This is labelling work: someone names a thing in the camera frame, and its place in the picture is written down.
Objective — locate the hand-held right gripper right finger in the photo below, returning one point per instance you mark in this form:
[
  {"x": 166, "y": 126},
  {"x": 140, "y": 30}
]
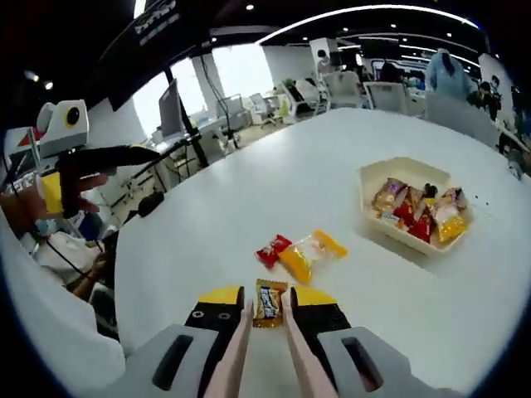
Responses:
[{"x": 323, "y": 317}]

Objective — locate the white office chair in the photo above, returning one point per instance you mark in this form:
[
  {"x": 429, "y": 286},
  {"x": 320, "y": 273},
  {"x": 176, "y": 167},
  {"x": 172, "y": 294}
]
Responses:
[
  {"x": 303, "y": 99},
  {"x": 344, "y": 89},
  {"x": 386, "y": 97}
]

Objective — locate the grey office chair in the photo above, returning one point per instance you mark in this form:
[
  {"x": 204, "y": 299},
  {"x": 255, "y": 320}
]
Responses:
[{"x": 460, "y": 120}]

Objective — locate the red white box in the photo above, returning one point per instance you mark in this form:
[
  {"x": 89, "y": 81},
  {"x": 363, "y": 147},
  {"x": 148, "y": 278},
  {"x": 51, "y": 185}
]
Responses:
[{"x": 25, "y": 139}]

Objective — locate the small red food packet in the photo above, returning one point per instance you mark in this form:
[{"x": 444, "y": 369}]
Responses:
[{"x": 273, "y": 250}]

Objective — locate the beige hexagonal container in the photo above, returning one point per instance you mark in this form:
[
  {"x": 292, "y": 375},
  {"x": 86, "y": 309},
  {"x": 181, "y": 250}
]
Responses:
[{"x": 373, "y": 166}]

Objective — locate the black screen stand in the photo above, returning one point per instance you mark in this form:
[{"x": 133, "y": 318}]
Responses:
[{"x": 199, "y": 149}]

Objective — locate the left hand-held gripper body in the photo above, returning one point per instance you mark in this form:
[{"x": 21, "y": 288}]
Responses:
[{"x": 62, "y": 132}]

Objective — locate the person's white shirt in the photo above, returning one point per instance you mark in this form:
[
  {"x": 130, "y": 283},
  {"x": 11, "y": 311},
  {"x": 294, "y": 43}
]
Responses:
[{"x": 54, "y": 331}]

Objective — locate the brown purple food packet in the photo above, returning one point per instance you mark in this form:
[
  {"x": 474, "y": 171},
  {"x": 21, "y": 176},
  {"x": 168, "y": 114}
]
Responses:
[{"x": 388, "y": 195}]

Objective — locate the black computer mouse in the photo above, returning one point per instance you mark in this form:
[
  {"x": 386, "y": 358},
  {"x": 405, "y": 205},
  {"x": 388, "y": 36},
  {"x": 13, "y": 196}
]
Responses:
[{"x": 151, "y": 204}]

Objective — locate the pink food tongs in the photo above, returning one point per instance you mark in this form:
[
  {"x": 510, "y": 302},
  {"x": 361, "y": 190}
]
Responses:
[{"x": 228, "y": 356}]

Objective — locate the person's left hand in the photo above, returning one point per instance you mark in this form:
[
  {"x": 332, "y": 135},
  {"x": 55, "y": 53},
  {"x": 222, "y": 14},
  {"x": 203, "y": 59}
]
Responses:
[{"x": 89, "y": 184}]

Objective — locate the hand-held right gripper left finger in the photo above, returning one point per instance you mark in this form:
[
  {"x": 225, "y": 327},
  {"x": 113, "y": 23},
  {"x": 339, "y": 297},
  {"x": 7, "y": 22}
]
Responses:
[{"x": 207, "y": 315}]

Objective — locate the large black display screen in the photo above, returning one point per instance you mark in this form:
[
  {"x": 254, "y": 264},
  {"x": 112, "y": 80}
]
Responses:
[{"x": 141, "y": 45}]

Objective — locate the desktop monitor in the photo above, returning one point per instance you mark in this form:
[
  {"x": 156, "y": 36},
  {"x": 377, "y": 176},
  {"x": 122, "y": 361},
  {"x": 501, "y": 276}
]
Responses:
[{"x": 171, "y": 108}]

